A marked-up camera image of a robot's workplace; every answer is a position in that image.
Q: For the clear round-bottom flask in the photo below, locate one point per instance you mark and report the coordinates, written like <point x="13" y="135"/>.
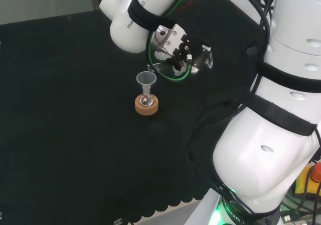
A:
<point x="146" y="100"/>

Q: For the metal cloth clip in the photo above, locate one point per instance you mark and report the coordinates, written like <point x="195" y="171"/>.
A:
<point x="118" y="221"/>

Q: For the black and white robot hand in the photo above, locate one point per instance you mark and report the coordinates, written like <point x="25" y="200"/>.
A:
<point x="173" y="36"/>

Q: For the clear graduated cylinder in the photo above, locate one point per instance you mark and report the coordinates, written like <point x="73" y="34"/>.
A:
<point x="209" y="61"/>

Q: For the yellow stop button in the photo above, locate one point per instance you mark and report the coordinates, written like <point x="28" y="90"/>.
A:
<point x="307" y="182"/>

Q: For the clear plastic funnel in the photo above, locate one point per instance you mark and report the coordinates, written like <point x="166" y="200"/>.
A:
<point x="146" y="78"/>

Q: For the black bench cloth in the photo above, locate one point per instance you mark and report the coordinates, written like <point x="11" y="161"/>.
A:
<point x="75" y="109"/>

